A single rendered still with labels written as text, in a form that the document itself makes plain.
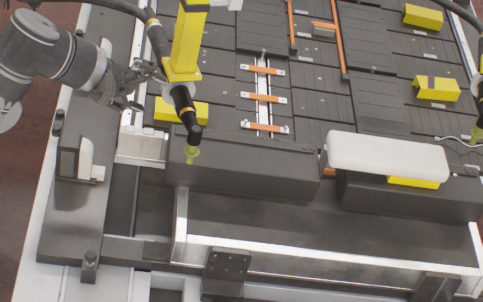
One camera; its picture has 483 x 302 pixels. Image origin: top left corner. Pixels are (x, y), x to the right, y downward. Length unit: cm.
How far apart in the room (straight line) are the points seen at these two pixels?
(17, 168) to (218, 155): 158
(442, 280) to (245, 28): 114
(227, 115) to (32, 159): 139
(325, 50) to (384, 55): 22
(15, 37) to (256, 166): 83
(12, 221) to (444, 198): 183
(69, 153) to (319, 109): 82
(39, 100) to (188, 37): 216
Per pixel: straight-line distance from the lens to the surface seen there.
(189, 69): 193
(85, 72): 174
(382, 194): 230
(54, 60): 171
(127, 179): 311
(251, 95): 259
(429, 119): 276
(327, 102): 266
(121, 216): 298
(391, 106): 273
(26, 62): 170
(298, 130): 252
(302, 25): 297
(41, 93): 400
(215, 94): 256
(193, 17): 184
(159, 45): 210
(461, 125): 280
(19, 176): 360
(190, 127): 187
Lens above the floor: 263
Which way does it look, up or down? 43 degrees down
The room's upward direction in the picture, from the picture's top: 16 degrees clockwise
